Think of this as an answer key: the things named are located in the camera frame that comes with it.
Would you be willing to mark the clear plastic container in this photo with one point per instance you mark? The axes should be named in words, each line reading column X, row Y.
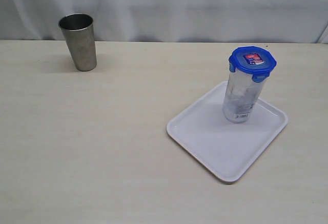
column 241, row 96

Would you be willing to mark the white rectangular tray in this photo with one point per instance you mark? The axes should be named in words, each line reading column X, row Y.
column 226, row 149

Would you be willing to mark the blue plastic lid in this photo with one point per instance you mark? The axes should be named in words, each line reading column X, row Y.
column 252, row 60

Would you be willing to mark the stainless steel cup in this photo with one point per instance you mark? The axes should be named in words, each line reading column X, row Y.
column 78, row 32

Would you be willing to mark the white backdrop curtain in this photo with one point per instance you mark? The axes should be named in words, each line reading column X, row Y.
column 249, row 21

